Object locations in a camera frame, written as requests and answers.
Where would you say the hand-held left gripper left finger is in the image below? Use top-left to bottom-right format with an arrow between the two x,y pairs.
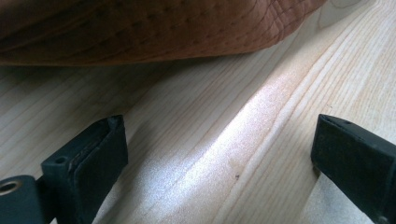
40,114 -> 129,224

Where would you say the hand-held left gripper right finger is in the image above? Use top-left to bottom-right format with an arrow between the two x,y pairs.
310,113 -> 396,224

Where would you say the brown perforated leather item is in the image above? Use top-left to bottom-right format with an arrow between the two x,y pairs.
0,0 -> 328,67

